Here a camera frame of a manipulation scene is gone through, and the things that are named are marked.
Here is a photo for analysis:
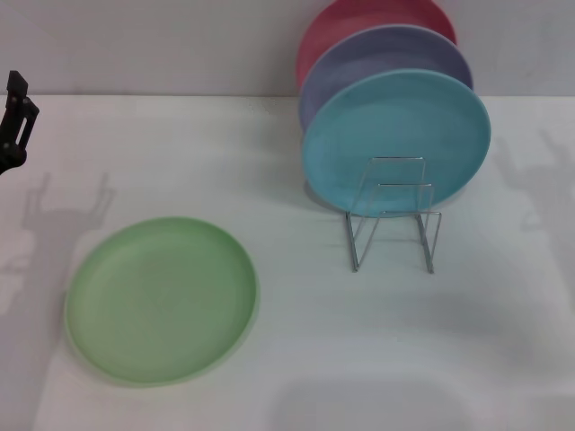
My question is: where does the chrome wire plate rack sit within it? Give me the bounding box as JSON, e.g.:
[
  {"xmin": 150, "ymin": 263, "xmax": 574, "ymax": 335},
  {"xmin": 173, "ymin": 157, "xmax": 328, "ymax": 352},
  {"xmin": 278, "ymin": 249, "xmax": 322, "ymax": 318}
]
[{"xmin": 344, "ymin": 155, "xmax": 444, "ymax": 276}]

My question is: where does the cyan plastic plate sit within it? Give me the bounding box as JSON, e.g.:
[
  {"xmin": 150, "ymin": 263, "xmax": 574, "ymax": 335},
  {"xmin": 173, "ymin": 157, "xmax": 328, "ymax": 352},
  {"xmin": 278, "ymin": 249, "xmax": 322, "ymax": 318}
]
[{"xmin": 301, "ymin": 67, "xmax": 492, "ymax": 219}]

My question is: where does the green plastic plate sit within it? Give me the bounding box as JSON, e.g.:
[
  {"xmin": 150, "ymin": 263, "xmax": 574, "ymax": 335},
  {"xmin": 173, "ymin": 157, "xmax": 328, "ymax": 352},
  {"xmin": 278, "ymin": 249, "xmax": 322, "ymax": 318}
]
[{"xmin": 64, "ymin": 215, "xmax": 261, "ymax": 387}]

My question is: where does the red plastic plate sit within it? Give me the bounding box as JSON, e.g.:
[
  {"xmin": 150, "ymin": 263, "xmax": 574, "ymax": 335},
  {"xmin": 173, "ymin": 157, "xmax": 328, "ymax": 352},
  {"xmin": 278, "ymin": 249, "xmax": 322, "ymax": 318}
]
[{"xmin": 296, "ymin": 0, "xmax": 459, "ymax": 90}]

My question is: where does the purple plastic plate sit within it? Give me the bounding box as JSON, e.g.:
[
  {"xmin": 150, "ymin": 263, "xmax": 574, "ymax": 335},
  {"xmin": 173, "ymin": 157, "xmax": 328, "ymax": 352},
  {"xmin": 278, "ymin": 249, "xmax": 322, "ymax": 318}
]
[{"xmin": 297, "ymin": 24, "xmax": 474, "ymax": 132}]

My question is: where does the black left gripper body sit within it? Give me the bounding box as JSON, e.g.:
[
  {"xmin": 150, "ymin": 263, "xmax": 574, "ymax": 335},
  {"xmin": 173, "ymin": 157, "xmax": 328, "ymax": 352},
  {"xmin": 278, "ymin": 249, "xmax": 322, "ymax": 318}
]
[{"xmin": 0, "ymin": 143, "xmax": 29, "ymax": 178}]

